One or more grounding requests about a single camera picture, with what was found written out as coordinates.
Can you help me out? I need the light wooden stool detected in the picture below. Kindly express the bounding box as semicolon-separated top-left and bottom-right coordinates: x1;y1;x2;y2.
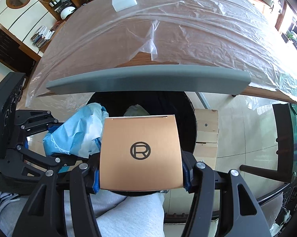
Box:
194;108;219;171

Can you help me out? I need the white cabinet round wooden inlay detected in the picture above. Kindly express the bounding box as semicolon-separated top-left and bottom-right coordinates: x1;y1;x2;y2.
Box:
0;0;55;52

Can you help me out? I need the blue plastic bag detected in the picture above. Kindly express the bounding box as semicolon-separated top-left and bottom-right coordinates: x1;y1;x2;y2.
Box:
43;103;109;159

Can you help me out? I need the person's grey trouser leg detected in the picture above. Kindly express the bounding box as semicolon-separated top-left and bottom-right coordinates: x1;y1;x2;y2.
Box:
0;190;165;237

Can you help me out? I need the grey curved bar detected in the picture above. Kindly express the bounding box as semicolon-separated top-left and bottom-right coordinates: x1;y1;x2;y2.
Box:
46;65;251;97

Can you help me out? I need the black round trash bin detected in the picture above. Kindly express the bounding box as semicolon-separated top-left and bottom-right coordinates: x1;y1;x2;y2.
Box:
85;91;198;195

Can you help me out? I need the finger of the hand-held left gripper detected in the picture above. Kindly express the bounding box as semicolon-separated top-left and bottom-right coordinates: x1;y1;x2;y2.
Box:
15;110;60;139
4;144;77;177

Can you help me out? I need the stack of books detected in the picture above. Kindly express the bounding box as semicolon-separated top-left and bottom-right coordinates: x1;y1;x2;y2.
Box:
30;25;55;49

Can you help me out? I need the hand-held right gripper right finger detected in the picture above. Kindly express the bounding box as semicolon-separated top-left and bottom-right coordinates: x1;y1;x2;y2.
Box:
180;153;272;237

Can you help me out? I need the white navy sneaker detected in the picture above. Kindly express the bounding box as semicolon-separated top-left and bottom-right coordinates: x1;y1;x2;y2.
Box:
0;192;21;218

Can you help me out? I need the white helmet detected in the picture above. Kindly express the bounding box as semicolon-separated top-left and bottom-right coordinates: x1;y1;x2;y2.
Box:
60;5;77;20

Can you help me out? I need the copper cardboard box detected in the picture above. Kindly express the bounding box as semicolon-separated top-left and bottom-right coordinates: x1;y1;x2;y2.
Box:
99;115;184;191

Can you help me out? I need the white flat box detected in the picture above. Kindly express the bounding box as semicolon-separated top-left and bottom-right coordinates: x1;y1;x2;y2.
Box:
112;0;138;12

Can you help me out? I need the dark wooden cabinet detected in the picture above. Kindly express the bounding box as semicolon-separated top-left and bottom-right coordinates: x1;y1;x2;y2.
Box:
0;27;38;74

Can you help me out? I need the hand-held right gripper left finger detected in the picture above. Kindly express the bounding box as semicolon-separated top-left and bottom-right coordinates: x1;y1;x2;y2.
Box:
12;162;102;237

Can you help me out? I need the dark wooden chair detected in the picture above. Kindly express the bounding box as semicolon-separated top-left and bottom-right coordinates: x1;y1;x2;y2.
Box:
240;102;297;203

